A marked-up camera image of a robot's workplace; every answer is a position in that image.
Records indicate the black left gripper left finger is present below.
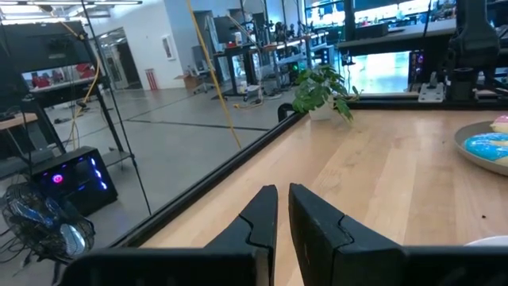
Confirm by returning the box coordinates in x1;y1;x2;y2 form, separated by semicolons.
59;184;279;286

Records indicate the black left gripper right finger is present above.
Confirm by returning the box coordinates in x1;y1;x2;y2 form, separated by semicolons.
288;183;508;286

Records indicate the light blue frosted toy donut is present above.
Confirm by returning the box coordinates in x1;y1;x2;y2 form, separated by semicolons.
463;132;508;168

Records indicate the pink frosted toy donut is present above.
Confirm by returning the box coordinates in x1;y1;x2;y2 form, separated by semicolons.
490;114;508;134

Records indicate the white plant pot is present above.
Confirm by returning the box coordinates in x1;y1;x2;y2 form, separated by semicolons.
308;99;337;122

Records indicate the green leafy plant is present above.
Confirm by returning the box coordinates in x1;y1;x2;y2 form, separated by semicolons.
291;65;363;122

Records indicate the white round plate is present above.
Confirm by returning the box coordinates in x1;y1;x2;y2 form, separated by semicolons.
464;235;508;248

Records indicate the grey-green round plate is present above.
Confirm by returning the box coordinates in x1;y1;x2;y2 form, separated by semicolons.
453;121;508;177

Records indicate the red and white striped object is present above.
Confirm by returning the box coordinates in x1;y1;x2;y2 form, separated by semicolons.
144;68;160;91

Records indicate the black computer with lights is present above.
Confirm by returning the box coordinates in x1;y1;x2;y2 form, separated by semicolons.
30;145;119;218

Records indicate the black floor fan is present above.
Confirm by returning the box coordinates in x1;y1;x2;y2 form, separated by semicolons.
0;182;97;265

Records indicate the black desk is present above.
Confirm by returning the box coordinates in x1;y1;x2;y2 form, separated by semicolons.
337;17;457;53

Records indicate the black screen on stand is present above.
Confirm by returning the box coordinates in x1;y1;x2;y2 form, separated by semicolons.
0;21;93;77

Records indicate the black table edge frame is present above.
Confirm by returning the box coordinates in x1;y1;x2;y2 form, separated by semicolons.
109;91;508;249

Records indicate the yellow hanging cable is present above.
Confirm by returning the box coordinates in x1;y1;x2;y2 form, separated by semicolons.
185;0;244;150

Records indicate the thin black hanging cable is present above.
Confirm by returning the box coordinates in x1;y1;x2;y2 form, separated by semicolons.
79;0;153;216

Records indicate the silver arm base bracket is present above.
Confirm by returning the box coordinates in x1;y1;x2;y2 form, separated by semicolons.
418;71;446;103

